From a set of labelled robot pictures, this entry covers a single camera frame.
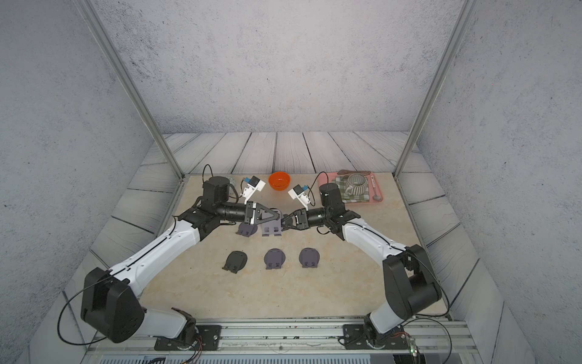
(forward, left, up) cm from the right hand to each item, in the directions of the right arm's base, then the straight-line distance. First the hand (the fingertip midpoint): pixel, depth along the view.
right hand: (282, 226), depth 73 cm
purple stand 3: (0, +5, -24) cm, 24 cm away
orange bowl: (+39, +6, -20) cm, 44 cm away
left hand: (-1, +1, +6) cm, 6 cm away
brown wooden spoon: (+49, -29, -24) cm, 62 cm away
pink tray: (+43, -18, -22) cm, 52 cm away
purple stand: (+12, +18, -21) cm, 30 cm away
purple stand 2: (-2, +2, +3) cm, 5 cm away
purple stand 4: (+1, -9, -24) cm, 26 cm away
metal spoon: (+32, -42, -24) cm, 58 cm away
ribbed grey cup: (+37, -32, -20) cm, 53 cm away
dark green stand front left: (-1, +20, -24) cm, 31 cm away
